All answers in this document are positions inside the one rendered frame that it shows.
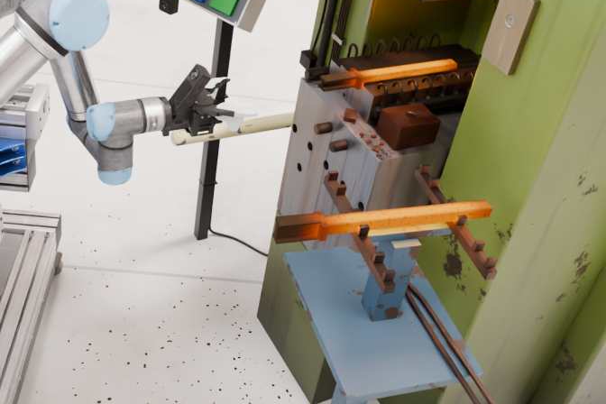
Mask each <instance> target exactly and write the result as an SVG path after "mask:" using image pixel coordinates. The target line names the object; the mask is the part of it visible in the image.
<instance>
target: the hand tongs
mask: <svg viewBox="0 0 606 404"><path fill-rule="evenodd" d="M409 289H410V290H411V291H412V292H413V293H414V294H415V295H416V296H417V298H418V299H419V300H420V302H421V303H422V304H423V306H424V307H425V309H426V310H427V312H428V314H429V315H430V316H431V317H432V319H433V320H434V322H435V323H436V325H437V327H438V328H439V330H440V331H441V333H442V334H443V336H444V337H445V339H446V341H447V342H448V343H449V344H450V346H451V347H452V349H453V350H454V352H455V354H456V355H457V357H458V358H459V360H460V362H461V363H462V365H463V366H464V368H465V369H466V370H467V372H468V373H469V375H470V376H471V378H472V379H473V381H474V383H475V384H476V386H477V387H478V389H479V390H480V392H481V393H482V395H483V397H484V398H485V399H486V401H487V402H488V404H495V402H494V401H493V399H492V398H491V396H490V394H489V393H488V391H487V390H486V389H485V388H484V386H483V385H482V383H481V381H480V380H479V378H478V377H477V375H476V374H475V372H474V371H473V369H472V367H471V366H470V364H469V363H468V362H467V361H466V359H465V358H464V356H463V354H462V353H461V351H460V350H459V348H458V347H457V345H456V344H455V342H454V340H453V339H452V337H451V336H450V335H449V334H448V332H447V331H446V329H445V327H444V326H443V324H442V323H441V321H440V320H439V318H438V317H437V315H436V313H435V312H434V310H433V309H432V308H431V307H430V305H429V304H428V302H427V301H426V299H425V298H424V297H423V296H422V294H421V293H420V292H419V291H418V290H417V289H416V287H415V286H414V285H413V284H412V283H411V282H409V284H408V287H407V290H406V293H405V294H406V296H407V298H408V301H409V303H410V305H411V306H412V308H413V309H414V311H415V313H416V314H417V316H418V318H419V320H420V321H421V323H422V324H423V326H424V327H425V329H426V330H427V332H428V333H429V335H430V337H431V338H432V340H433V341H434V343H435V344H436V346H437V348H438V350H439V351H440V353H441V354H442V355H443V356H444V358H445V360H446V362H447V363H448V365H449V366H450V368H451V370H452V371H453V373H454V375H455V376H456V378H457V380H459V382H460V383H461V385H462V386H463V388H464V390H465V392H466V393H467V395H468V396H469V398H470V399H471V401H472V403H473V404H481V403H480V402H479V400H478V399H477V398H476V396H475V395H474V393H473V391H472V390H471V388H470V387H469V385H468V384H467V382H466V380H465V379H464V377H463V375H462V374H461V373H460V372H459V370H458V369H457V367H456V365H455V363H454V362H453V360H452V359H451V357H450V356H449V354H448V353H447V351H446V349H445V348H444V347H443V345H442V344H441V342H440V341H439V339H438V337H437V336H436V334H435V332H434V331H433V329H432V328H431V326H430V324H429V323H428V322H427V320H426V319H425V317H424V316H423V314H422V312H421V311H420V309H419V308H418V306H417V304H416V302H415V300H414V299H413V297H412V295H411V293H410V291H409Z"/></svg>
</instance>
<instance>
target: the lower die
mask: <svg viewBox="0 0 606 404"><path fill-rule="evenodd" d="M475 57H479V58H481V57H482V55H481V54H480V55H477V54H476V53H475V52H473V51H472V50H470V49H465V48H463V47H462V46H461V45H460V44H458V43H457V44H450V45H443V46H440V48H439V49H437V48H436V47H428V48H427V50H424V48H421V49H414V50H413V52H410V50H401V51H400V52H399V54H397V52H396V51H392V52H386V55H385V56H383V55H382V53H377V54H372V57H371V58H369V55H362V56H357V60H355V59H354V57H348V58H341V59H333V60H331V64H330V69H329V72H328V74H333V73H340V72H346V71H350V69H351V68H355V69H356V70H357V71H362V70H369V69H381V68H388V67H395V66H401V65H408V64H415V63H421V62H428V61H435V60H447V59H452V60H462V59H469V58H475ZM478 66H479V64H478V65H472V66H465V67H459V68H451V69H440V70H433V71H427V72H420V73H414V74H408V75H401V76H395V77H388V78H376V79H370V80H364V81H363V85H362V89H356V88H355V87H350V88H345V89H338V90H336V91H337V92H338V93H339V95H340V96H341V97H342V98H343V99H344V100H346V102H347V103H348V104H349V105H350V106H351V107H352V108H353V109H354V110H357V111H358V112H357V113H358V114H359V115H360V116H361V117H362V118H363V119H364V120H365V121H366V123H370V122H376V121H379V118H378V119H375V118H373V117H372V108H373V107H374V106H380V105H381V102H382V100H383V97H384V93H385V91H384V88H383V87H381V89H378V88H377V86H378V85H379V84H380V83H383V84H385V85H386V86H387V89H388V96H387V100H386V105H388V104H394V103H396V101H397V99H398V97H399V85H398V84H396V87H393V86H392V84H393V83H394V81H397V80H398V81H399V82H400V83H401V84H402V86H403V94H402V97H401V102H406V101H410V100H411V98H412V97H413V94H414V90H415V85H414V83H413V82H411V83H410V85H408V84H407V83H408V81H409V79H411V78H414V79H415V80H416V81H417V83H418V92H417V95H416V100H417V99H422V98H426V95H427V92H428V89H429V82H428V80H427V79H426V80H425V83H423V82H421V81H422V79H423V77H430V78H431V80H432V82H433V87H432V91H431V94H430V95H431V97H433V96H439V95H440V93H441V92H442V88H443V85H444V80H443V79H442V78H440V79H439V80H436V77H437V76H438V75H440V74H442V75H444V76H445V78H446V81H447V85H446V89H445V95H450V94H453V93H454V91H455V88H456V85H457V82H458V79H457V76H453V78H450V75H451V74H452V73H453V72H456V73H458V74H459V75H460V77H461V84H460V87H459V90H458V91H459V92H458V93H461V92H466V91H467V89H468V88H469V86H470V84H471V81H472V77H471V75H470V74H469V73H468V74H467V75H466V77H465V76H464V73H465V71H466V70H470V71H471V72H472V73H473V74H474V76H475V74H476V71H477V69H478ZM343 93H345V96H343ZM460 106H465V104H461V105H457V106H447V107H441V108H436V109H430V111H431V112H434V111H438V110H444V109H449V108H455V107H460Z"/></svg>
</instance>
